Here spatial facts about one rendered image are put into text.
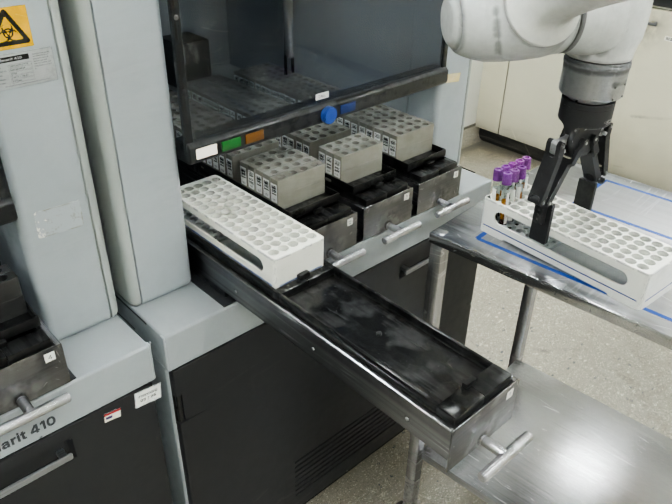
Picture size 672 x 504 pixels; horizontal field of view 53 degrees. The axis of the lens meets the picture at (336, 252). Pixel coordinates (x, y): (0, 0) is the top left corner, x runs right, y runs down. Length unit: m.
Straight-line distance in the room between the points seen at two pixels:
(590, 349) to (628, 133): 1.24
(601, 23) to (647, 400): 1.44
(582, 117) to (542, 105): 2.40
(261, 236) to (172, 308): 0.19
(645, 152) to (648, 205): 1.88
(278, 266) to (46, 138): 0.35
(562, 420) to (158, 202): 1.02
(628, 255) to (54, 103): 0.81
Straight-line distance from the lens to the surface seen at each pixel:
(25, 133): 0.94
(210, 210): 1.12
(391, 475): 1.81
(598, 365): 2.26
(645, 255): 1.07
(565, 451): 1.57
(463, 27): 0.86
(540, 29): 0.86
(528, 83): 3.44
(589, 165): 1.13
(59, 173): 0.97
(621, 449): 1.62
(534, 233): 1.09
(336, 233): 1.20
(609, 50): 0.99
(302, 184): 1.21
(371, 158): 1.32
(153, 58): 0.99
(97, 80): 0.96
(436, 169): 1.38
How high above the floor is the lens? 1.39
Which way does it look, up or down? 32 degrees down
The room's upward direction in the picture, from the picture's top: 1 degrees clockwise
